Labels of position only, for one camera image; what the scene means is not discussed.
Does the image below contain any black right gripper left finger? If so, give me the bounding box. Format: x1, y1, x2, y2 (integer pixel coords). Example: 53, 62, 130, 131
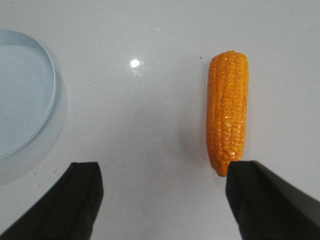
0, 162, 104, 240

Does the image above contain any orange plastic corn cob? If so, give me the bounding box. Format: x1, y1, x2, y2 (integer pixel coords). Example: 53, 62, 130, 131
205, 50, 249, 177

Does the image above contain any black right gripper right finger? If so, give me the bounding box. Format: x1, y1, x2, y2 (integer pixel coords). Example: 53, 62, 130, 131
225, 160, 320, 240

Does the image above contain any light blue round plate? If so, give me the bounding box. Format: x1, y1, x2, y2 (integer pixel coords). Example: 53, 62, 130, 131
0, 29, 57, 159

